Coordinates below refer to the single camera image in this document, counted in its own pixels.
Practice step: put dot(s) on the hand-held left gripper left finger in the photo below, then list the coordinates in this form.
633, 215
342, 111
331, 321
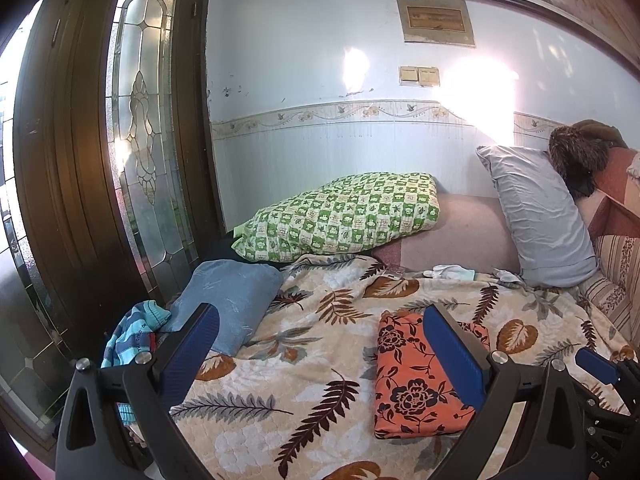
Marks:
192, 355

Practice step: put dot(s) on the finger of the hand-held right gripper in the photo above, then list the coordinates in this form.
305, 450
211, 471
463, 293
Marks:
595, 365

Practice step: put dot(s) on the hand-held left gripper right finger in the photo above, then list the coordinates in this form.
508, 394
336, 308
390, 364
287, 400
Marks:
455, 360

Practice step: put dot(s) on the orange floral shirt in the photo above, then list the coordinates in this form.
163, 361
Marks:
405, 385

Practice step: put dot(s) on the teal striped garment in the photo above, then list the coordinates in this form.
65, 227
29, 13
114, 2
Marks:
135, 330

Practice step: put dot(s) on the blue pillow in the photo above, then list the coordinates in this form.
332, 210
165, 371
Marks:
235, 295

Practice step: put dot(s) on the white small cloth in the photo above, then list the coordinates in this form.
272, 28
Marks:
507, 276
450, 272

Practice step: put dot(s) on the leaf-print blanket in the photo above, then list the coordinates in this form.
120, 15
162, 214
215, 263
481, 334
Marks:
300, 340

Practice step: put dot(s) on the grey pillow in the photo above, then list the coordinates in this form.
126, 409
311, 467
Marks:
540, 220

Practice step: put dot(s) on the green checked pillow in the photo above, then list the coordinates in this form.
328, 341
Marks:
340, 215

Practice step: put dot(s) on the light grey garment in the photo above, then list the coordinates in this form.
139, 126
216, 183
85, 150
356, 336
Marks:
635, 165

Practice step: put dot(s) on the dark furry cushion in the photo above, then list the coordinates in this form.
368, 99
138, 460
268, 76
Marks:
575, 160

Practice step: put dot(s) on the brown cloth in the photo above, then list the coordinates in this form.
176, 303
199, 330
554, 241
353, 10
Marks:
600, 132

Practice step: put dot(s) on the wooden door with glass panel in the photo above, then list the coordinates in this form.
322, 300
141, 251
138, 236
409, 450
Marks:
65, 160

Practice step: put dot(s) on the cream light switch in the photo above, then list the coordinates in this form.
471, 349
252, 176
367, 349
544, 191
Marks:
409, 75
429, 76

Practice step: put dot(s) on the framed wall plaque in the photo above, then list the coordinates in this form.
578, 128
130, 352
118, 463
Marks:
435, 17

